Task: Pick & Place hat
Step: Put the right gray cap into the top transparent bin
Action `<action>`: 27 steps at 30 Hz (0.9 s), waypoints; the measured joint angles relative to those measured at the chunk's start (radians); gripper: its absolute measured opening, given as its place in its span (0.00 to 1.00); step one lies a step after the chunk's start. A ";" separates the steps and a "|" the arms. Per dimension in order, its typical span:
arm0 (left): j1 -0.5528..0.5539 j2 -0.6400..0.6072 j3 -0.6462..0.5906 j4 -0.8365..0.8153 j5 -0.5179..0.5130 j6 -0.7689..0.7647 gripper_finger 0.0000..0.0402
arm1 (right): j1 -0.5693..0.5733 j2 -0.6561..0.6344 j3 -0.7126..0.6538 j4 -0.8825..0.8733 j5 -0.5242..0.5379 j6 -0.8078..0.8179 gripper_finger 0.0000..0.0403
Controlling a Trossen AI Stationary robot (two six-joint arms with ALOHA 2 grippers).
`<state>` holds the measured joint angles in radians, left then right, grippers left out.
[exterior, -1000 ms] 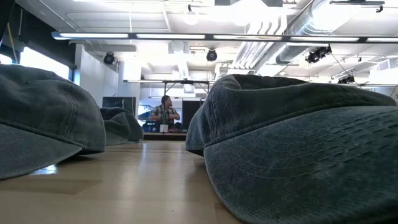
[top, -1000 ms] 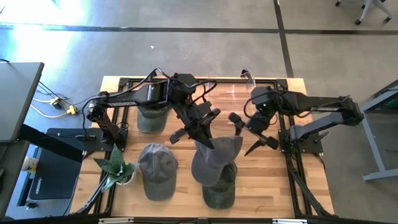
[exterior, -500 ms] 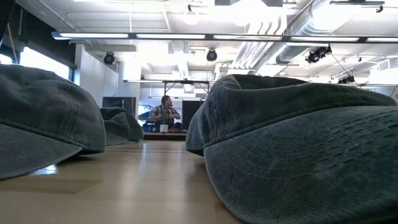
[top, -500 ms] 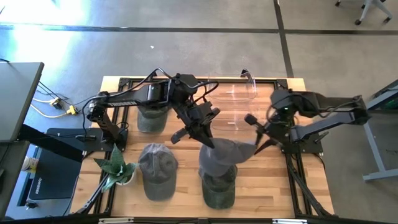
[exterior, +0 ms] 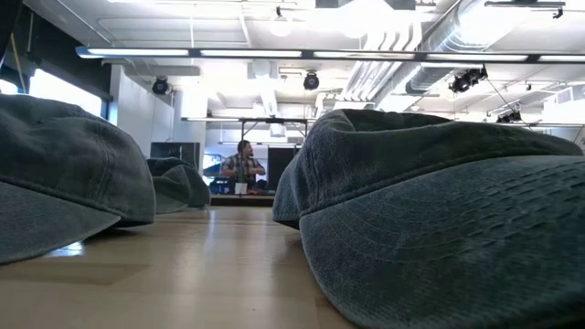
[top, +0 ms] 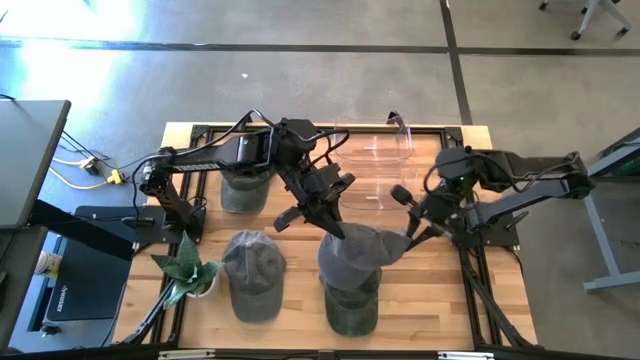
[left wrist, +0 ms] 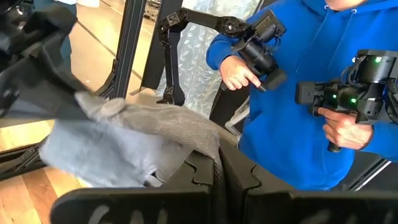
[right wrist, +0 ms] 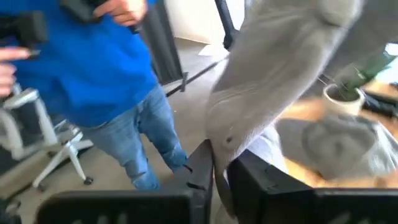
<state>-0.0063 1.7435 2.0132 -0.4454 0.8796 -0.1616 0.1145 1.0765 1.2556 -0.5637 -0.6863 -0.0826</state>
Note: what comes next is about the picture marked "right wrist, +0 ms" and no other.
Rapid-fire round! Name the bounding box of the white office chair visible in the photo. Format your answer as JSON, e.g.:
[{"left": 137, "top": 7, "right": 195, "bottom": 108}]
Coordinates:
[{"left": 0, "top": 82, "right": 95, "bottom": 192}]

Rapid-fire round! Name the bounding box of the dark grey room divider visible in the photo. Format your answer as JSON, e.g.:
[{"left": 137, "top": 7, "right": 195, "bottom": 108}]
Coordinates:
[{"left": 139, "top": 0, "right": 190, "bottom": 93}]

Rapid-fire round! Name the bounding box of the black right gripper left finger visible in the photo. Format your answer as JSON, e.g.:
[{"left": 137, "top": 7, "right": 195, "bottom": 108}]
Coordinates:
[{"left": 35, "top": 139, "right": 215, "bottom": 224}]

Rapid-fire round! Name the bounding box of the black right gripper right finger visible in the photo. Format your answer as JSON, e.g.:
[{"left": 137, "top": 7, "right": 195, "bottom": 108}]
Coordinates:
[{"left": 228, "top": 149, "right": 398, "bottom": 224}]

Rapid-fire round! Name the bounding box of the person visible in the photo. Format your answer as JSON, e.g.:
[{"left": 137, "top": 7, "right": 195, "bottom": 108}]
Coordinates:
[{"left": 0, "top": 0, "right": 190, "bottom": 191}]

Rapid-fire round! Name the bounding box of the person's hand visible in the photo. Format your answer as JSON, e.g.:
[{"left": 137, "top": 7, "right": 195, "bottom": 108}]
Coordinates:
[
  {"left": 92, "top": 0, "right": 149, "bottom": 27},
  {"left": 0, "top": 46, "right": 31, "bottom": 98}
]

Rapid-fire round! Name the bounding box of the green plant in white pot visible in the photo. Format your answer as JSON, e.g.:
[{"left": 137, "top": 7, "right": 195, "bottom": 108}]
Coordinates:
[{"left": 322, "top": 51, "right": 398, "bottom": 116}]

